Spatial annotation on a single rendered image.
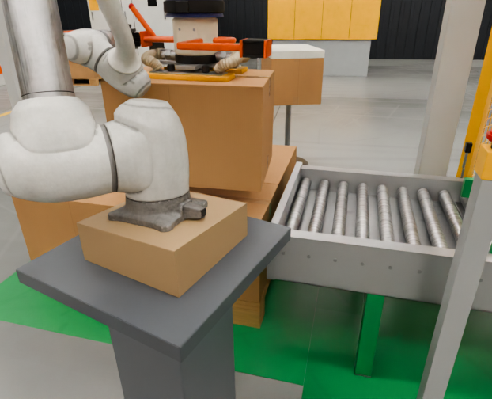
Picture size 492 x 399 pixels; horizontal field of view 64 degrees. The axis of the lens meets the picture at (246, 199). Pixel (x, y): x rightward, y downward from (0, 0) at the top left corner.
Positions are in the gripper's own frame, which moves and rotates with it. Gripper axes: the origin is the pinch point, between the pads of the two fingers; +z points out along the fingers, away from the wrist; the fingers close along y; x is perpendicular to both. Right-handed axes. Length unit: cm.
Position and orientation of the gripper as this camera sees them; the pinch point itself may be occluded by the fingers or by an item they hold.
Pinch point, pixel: (135, 38)
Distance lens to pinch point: 175.1
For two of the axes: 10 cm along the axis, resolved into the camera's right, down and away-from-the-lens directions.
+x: 9.7, 1.0, -2.4
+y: 0.1, 9.0, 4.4
